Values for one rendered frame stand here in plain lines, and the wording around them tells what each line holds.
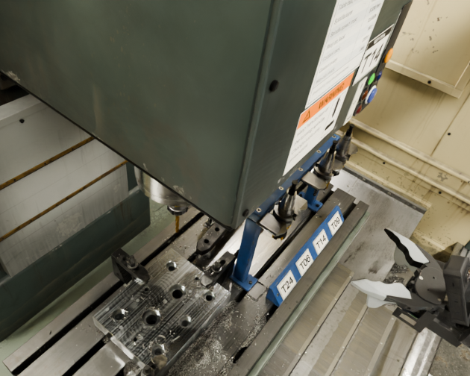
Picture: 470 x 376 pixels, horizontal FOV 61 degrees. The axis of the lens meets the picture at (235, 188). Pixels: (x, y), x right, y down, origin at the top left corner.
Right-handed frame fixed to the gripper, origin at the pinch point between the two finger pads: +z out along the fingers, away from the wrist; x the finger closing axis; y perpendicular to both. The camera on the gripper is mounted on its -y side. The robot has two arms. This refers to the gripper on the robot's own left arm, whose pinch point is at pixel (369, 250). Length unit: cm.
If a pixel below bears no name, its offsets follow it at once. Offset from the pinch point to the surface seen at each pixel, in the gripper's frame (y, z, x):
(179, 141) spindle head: -23.2, 24.3, -22.8
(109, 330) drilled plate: 46, 42, -27
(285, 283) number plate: 51, 15, 17
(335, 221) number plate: 51, 15, 51
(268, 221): 23.4, 24.5, 12.1
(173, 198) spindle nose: -3.4, 30.7, -16.8
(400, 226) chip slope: 64, -5, 81
